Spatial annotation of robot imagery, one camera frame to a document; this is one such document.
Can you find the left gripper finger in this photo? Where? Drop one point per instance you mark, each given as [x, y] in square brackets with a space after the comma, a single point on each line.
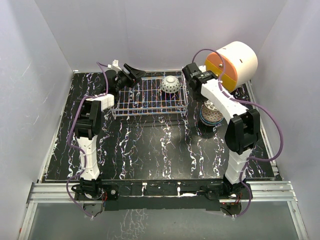
[129, 69]
[136, 75]

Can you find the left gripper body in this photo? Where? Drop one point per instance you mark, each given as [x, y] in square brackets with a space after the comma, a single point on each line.
[124, 80]

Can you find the white wire dish rack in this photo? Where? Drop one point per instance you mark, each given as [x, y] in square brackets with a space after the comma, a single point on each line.
[147, 98]

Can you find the white diamond pattern bowl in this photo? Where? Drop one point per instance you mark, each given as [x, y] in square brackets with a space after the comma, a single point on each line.
[170, 84]

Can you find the pink floral bowl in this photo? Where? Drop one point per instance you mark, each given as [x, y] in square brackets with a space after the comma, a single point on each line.
[208, 104]

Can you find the beige patterned bowl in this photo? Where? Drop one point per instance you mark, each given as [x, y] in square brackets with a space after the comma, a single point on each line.
[212, 116]

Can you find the green leaf bowl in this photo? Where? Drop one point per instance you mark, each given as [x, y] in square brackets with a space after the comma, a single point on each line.
[209, 123]

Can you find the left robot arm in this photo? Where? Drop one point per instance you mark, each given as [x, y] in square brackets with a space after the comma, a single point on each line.
[88, 122]

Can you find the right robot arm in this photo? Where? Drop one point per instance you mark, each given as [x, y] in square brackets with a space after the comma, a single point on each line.
[243, 127]

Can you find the round drawer cabinet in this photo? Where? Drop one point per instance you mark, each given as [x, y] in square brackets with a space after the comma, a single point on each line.
[237, 60]

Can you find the black base frame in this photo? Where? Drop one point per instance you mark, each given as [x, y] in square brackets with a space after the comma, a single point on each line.
[163, 194]

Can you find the aluminium rail frame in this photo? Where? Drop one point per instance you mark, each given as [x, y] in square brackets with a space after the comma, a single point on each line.
[161, 169]

